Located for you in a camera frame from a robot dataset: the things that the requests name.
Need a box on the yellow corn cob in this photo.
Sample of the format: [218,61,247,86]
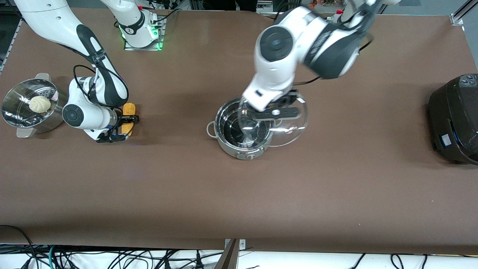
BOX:
[122,103,137,137]

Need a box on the glass pot lid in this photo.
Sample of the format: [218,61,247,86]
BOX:
[238,97,309,147]

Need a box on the steel steamer pot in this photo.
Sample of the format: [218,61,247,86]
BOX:
[1,73,69,139]

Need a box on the white steamed bun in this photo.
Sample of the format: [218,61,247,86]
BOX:
[29,96,52,114]

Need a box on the brown table cover mat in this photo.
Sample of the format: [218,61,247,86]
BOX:
[0,7,478,255]

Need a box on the black rice cooker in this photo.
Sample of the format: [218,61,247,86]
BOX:
[428,74,478,166]

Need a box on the grey beam under table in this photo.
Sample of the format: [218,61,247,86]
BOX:
[214,239,238,269]

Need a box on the steel pot with grey handles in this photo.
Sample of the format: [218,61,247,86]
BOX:
[207,96,275,161]

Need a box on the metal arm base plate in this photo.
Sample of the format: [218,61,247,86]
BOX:
[124,16,165,51]

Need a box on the black cable on table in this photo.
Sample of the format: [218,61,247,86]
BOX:
[152,8,182,25]

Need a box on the aluminium frame rail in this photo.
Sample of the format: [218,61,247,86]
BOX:
[0,19,24,73]

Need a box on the aluminium frame profile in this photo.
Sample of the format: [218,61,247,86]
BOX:
[450,0,478,26]

